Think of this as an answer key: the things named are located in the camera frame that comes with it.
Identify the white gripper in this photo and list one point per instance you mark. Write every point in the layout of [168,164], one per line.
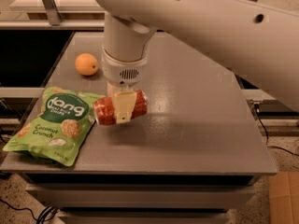
[123,71]

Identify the red coke can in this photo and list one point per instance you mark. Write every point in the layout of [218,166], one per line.
[104,110]

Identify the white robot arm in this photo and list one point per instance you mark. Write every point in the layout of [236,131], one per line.
[258,43]

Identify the green rice chip bag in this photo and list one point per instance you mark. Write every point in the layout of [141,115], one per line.
[58,132]

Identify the orange fruit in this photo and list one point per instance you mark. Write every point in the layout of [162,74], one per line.
[86,64]

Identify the cardboard box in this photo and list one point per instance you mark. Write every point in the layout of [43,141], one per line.
[284,198]

